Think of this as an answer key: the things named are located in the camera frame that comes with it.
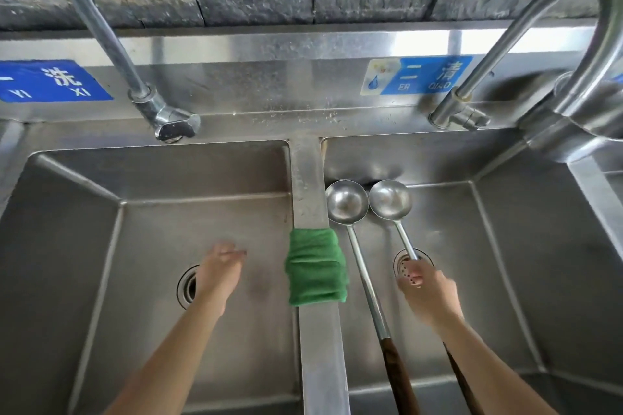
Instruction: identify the steel ladle dark wooden handle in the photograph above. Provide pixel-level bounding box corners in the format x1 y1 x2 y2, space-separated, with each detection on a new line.
324 180 422 415

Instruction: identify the steel cylindrical cup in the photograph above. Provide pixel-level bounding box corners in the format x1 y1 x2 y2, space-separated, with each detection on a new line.
518 71 623 165

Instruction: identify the stainless steel sink unit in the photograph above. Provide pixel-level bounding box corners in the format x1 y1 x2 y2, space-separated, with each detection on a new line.
0 18 623 415

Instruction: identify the chrome gooseneck faucet red dot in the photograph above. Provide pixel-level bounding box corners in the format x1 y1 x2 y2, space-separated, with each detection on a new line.
29 0 201 143

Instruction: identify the bright green cloth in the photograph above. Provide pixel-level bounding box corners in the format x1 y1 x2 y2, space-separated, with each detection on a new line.
284 228 350 307

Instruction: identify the steel sink drain strainer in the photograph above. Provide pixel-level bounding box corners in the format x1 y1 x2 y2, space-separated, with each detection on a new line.
393 248 434 279
177 265 201 311

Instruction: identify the plain chrome gooseneck faucet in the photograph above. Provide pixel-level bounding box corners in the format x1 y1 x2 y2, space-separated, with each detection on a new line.
428 0 623 131

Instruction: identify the person's left forearm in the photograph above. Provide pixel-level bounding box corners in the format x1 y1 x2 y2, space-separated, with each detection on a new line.
104 292 227 415

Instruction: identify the blue rectangular sign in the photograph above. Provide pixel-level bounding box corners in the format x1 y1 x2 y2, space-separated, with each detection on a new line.
0 59 114 103

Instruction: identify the person's left hand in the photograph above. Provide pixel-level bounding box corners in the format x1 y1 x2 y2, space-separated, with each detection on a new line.
193 242 248 318

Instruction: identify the blue sign with droplet picture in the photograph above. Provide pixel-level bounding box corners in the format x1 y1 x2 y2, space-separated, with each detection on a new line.
360 55 474 96

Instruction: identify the person's right hand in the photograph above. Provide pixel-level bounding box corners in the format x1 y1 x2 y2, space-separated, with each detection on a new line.
397 259 464 338

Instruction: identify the person's right forearm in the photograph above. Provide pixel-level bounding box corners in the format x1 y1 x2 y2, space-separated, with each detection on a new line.
437 314 561 415

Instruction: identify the steel ladle brown wooden handle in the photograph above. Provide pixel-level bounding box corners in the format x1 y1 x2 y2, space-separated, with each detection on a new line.
368 180 486 415

